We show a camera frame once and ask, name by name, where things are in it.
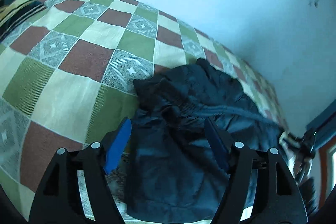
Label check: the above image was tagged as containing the black quilted puffer jacket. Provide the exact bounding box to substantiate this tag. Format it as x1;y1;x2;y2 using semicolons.
124;59;283;223

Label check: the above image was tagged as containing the checkered green brown bedspread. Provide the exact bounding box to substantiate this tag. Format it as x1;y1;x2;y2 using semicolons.
1;0;287;219

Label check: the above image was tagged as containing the striped gold black pillow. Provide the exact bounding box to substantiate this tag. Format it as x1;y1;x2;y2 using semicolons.
0;0;46;42

